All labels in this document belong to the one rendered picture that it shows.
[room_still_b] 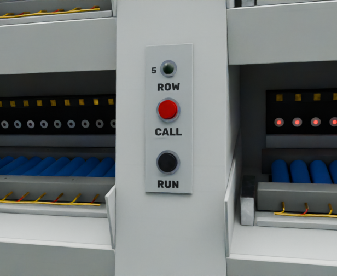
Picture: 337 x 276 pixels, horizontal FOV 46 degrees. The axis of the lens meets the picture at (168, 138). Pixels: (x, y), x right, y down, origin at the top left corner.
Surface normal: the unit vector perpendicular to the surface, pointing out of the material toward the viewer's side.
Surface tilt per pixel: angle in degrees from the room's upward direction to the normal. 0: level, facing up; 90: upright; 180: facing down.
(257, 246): 19
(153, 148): 90
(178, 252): 90
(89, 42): 109
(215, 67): 90
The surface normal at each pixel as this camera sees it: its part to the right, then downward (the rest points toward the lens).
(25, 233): -0.07, -0.95
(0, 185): -0.21, 0.31
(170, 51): -0.24, -0.01
